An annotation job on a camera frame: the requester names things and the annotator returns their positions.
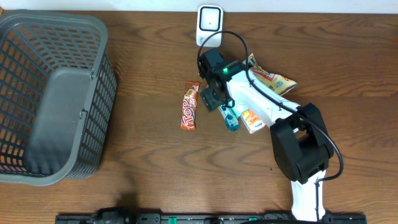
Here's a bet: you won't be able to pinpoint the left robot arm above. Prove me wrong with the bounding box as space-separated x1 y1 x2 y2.
91 207 131 224

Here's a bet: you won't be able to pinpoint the right camera cable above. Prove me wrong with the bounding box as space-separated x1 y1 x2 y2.
197 30 345 222

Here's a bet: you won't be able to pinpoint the orange chocolate bar wrapper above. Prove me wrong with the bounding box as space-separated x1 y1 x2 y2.
180 82 200 130

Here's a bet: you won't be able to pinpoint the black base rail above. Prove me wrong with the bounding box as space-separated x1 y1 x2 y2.
55 212 368 224

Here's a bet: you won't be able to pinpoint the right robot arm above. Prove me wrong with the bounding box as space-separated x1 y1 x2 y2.
197 48 336 222

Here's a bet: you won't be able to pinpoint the yellow white snack bag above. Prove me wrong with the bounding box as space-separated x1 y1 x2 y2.
248 54 297 96

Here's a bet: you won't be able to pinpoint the small orange box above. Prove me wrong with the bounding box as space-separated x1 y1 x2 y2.
241 110 266 134

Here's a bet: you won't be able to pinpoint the grey plastic shopping basket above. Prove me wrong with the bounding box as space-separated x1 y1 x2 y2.
1 10 118 186

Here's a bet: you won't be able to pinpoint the blue mouthwash bottle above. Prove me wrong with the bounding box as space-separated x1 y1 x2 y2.
218 105 239 131

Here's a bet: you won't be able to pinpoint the white barcode scanner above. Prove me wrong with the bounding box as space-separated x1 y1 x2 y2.
196 5 224 47

